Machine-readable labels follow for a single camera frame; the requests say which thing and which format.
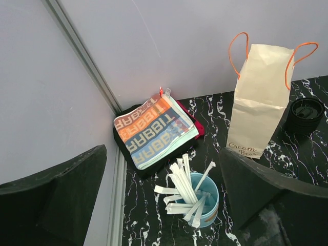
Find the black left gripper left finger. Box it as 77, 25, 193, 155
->
1, 145, 107, 245

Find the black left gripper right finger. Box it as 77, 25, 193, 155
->
219, 148, 327, 245

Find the beige paper takeout bag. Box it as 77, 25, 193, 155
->
226, 31, 319, 160

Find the light blue straw holder cup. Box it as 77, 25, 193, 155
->
187, 173, 219, 228

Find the stack of black cup lids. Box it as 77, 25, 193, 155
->
285, 98, 325, 135

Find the red folded cloth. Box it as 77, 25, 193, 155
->
177, 101, 205, 139

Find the colourful rabbit print cloth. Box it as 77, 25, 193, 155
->
113, 89, 198, 170

